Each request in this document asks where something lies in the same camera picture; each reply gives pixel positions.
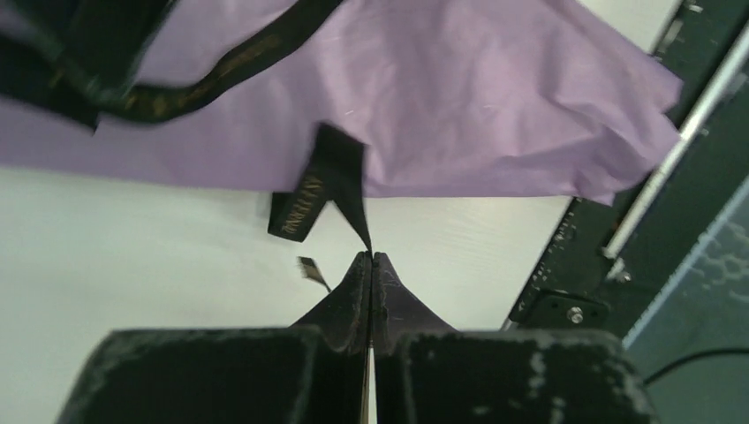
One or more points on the pink purple wrapping paper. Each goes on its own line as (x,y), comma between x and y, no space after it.
(449,98)

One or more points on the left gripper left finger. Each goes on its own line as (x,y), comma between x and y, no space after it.
(313,371)

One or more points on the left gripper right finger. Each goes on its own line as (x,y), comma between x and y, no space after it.
(428,372)

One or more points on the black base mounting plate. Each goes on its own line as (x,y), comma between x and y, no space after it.
(603,266)

